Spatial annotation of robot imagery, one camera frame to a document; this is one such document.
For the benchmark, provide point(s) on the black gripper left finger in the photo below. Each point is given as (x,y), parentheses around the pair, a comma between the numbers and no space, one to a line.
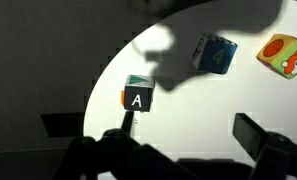
(121,150)

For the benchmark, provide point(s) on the colourful soft house block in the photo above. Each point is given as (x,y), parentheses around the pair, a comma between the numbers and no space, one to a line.
(288,55)

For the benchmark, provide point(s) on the blue soft number four block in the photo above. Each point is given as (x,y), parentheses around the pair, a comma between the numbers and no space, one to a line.
(218,55)

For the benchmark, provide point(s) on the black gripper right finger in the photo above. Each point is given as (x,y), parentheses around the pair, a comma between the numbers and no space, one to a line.
(274,153)

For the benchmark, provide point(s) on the black soft letter A block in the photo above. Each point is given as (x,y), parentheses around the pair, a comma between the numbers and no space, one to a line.
(137,98)

